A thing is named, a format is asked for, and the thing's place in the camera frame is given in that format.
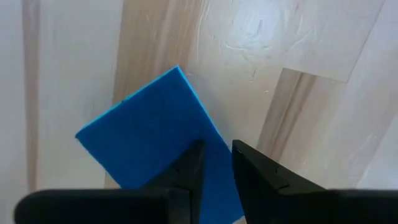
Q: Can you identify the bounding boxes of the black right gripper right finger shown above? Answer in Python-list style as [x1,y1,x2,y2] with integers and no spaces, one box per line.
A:
[231,139,398,224]

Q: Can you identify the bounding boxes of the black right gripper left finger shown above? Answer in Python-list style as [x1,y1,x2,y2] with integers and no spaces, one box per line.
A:
[14,139,206,224]

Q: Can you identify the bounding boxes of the dark blue scrub sponge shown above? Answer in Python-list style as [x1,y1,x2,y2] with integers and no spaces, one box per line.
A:
[75,65,246,224]

